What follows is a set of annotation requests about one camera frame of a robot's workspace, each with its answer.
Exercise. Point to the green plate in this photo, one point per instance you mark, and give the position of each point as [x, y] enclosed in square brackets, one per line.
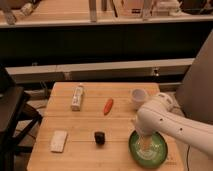
[154, 156]

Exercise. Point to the black eraser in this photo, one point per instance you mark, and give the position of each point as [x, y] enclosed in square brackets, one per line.
[99, 137]

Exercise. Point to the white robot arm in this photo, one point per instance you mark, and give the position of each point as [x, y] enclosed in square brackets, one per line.
[155, 115]

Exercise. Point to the black chair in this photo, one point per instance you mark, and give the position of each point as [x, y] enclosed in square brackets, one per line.
[17, 118]

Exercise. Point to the orange carrot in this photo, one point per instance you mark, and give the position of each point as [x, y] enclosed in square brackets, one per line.
[108, 106]

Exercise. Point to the white plastic cup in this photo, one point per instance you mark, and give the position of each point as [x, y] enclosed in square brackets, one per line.
[138, 98]

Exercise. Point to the tan wooden stick gripper finger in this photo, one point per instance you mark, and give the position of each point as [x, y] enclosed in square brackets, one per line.
[145, 142]

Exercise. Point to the white sponge block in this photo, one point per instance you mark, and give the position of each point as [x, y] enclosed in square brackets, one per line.
[58, 141]

